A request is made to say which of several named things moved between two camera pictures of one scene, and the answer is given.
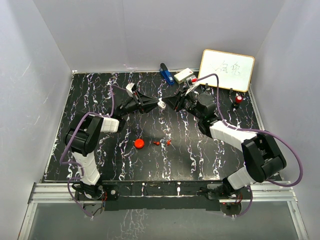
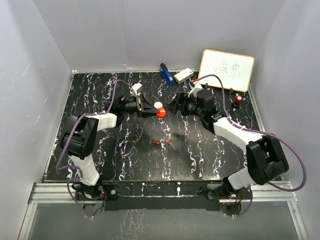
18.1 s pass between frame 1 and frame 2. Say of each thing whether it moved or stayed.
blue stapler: stayed
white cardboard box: stayed
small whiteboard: stayed
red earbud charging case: moved
